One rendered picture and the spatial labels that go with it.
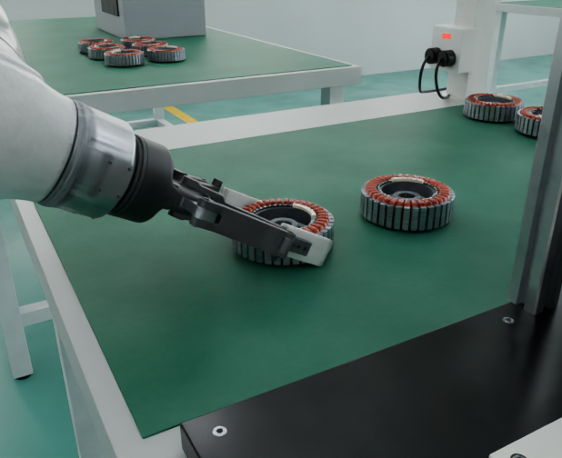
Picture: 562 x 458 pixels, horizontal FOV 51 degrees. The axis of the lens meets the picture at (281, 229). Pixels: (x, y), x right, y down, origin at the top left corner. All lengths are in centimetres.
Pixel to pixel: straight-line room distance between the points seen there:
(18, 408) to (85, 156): 127
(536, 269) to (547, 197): 6
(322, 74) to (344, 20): 388
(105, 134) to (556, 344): 39
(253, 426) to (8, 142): 26
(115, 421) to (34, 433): 117
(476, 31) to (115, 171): 99
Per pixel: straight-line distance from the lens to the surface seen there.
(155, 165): 52
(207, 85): 156
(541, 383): 47
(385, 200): 70
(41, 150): 47
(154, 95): 152
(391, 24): 591
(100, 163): 49
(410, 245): 68
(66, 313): 58
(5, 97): 46
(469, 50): 135
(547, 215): 51
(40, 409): 168
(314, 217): 65
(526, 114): 115
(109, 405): 47
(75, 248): 70
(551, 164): 51
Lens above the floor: 105
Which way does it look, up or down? 25 degrees down
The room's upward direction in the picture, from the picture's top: straight up
